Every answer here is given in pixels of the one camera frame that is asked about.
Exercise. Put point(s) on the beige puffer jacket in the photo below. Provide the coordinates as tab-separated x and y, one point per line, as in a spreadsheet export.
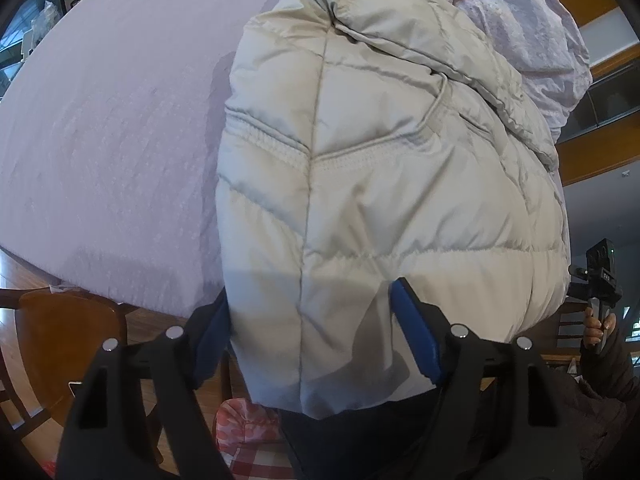
375	185

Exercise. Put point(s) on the person's right hand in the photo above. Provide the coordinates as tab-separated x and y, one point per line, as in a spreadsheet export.
591	334

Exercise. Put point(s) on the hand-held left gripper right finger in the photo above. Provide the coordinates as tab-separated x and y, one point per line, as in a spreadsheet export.
415	330

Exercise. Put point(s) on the person's dark pants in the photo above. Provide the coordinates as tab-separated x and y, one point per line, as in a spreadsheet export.
350	452

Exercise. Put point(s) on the floral lavender duvet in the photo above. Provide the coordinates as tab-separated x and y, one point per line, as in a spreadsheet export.
525	25

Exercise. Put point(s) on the person's right forearm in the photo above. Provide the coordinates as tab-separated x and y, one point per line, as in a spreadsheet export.
617	367

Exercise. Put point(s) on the red white patterned cloth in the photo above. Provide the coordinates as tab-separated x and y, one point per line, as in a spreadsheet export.
245	425

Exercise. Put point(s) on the window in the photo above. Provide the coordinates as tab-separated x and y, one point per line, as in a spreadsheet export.
14	35

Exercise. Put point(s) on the wooden wardrobe with glass panels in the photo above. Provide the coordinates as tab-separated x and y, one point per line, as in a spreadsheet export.
590	150

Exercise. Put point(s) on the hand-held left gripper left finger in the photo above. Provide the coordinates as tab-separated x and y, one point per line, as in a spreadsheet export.
210	345

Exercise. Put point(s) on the wooden chair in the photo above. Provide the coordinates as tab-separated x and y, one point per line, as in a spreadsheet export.
65	330

